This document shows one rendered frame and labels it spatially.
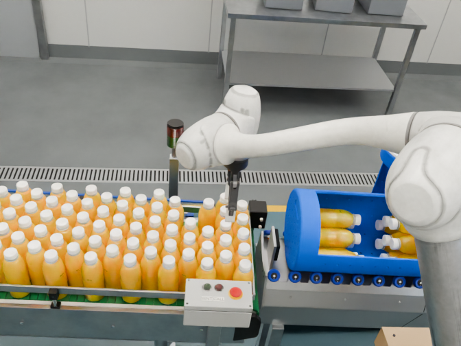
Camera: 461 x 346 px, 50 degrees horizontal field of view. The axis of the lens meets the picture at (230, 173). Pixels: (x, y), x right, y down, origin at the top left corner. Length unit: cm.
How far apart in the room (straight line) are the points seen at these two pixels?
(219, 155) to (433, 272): 53
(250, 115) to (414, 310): 103
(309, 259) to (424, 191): 84
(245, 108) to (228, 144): 15
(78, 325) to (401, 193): 125
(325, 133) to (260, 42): 390
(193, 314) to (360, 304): 67
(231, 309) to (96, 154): 252
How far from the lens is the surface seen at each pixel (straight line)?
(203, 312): 149
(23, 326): 187
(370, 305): 190
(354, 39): 522
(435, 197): 86
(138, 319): 174
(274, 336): 207
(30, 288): 172
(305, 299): 183
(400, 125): 109
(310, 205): 162
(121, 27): 492
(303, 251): 161
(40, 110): 436
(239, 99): 127
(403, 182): 86
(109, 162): 372
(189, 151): 116
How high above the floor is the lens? 229
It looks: 39 degrees down
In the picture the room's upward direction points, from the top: 7 degrees clockwise
